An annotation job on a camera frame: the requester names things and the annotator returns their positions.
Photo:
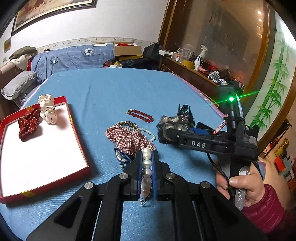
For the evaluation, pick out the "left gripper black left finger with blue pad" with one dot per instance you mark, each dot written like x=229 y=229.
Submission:
x=94 y=212

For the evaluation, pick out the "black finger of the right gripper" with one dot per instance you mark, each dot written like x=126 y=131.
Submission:
x=173 y=135

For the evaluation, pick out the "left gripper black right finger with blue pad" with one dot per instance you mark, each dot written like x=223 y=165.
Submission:
x=200 y=212

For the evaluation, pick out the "grey black lace scrunchie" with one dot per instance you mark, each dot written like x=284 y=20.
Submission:
x=183 y=121

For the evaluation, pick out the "dark red polka-dot scrunchie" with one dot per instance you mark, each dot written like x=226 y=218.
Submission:
x=29 y=123

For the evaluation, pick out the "white cherry print scrunchie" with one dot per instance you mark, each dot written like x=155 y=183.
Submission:
x=48 y=113

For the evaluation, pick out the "person's right hand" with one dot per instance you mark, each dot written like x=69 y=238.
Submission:
x=252 y=183

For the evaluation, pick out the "red white plaid scrunchie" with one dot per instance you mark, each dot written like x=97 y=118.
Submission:
x=128 y=141

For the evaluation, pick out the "blue striped hair band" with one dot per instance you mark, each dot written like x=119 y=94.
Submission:
x=123 y=157

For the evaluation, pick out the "wooden sideboard shelf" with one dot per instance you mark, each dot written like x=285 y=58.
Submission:
x=196 y=79

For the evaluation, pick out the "yellow container on shelf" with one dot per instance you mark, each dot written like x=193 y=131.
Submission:
x=188 y=64

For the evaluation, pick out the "red shallow cardboard box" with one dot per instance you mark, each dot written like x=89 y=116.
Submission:
x=52 y=156

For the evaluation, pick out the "white spray bottle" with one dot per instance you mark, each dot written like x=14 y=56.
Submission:
x=200 y=57

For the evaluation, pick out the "blue bed cover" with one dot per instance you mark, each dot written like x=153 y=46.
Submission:
x=98 y=98

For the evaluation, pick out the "brown cardboard box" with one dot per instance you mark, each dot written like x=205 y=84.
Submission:
x=126 y=49

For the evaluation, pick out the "brown sofa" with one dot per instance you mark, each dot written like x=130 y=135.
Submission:
x=8 y=72

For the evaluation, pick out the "blue checked quilt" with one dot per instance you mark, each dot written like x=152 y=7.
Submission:
x=71 y=58

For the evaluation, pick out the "grey pillow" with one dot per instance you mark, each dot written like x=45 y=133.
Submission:
x=19 y=84

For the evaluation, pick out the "framed horse painting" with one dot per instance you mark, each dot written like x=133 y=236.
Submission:
x=36 y=10

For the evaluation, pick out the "small framed wall picture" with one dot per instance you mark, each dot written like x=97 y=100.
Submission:
x=7 y=45

